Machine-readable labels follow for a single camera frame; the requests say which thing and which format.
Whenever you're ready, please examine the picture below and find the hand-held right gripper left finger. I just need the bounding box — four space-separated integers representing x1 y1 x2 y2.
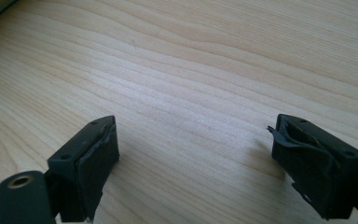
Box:
47 115 120 223

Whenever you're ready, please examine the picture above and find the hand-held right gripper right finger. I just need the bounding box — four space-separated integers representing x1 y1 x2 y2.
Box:
267 113 358 220

